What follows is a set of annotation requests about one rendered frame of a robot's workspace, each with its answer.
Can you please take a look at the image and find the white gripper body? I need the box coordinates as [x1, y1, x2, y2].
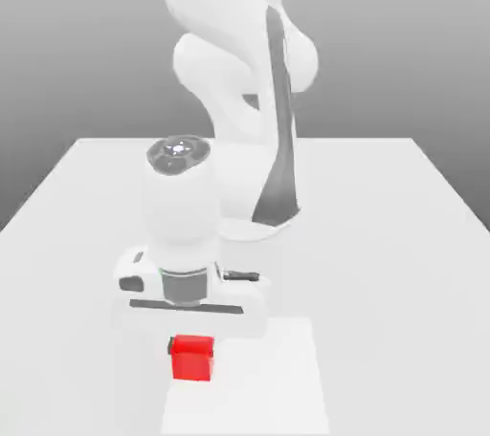
[110, 284, 272, 341]

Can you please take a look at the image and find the small red cube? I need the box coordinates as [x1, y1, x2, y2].
[167, 335, 214, 382]

